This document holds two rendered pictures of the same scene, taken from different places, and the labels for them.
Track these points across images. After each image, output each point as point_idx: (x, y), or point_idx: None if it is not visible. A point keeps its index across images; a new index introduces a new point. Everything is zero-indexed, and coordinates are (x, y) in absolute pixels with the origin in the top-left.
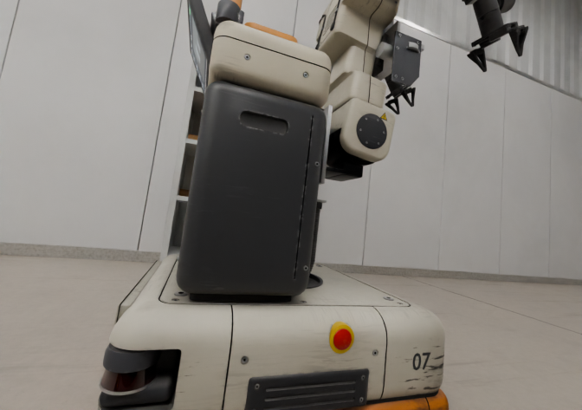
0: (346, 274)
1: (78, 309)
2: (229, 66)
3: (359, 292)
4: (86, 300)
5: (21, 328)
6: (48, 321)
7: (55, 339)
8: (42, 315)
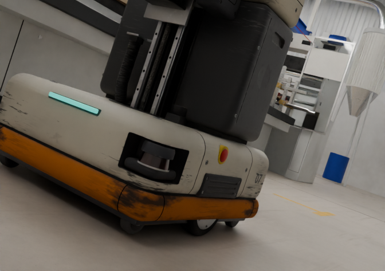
0: (109, 102)
1: (336, 255)
2: None
3: (76, 89)
4: (365, 267)
5: (298, 234)
6: (309, 241)
7: (268, 227)
8: (323, 246)
